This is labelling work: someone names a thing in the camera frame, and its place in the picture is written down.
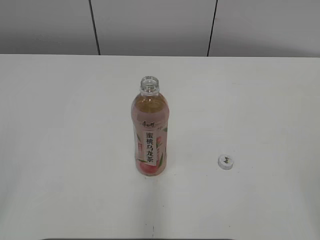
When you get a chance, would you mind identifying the pink oolong tea bottle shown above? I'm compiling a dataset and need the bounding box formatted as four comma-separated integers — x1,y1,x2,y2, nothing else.
131,76,170,176

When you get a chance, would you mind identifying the white bottle cap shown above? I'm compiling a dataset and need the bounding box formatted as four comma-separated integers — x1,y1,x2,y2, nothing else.
217,154,234,170

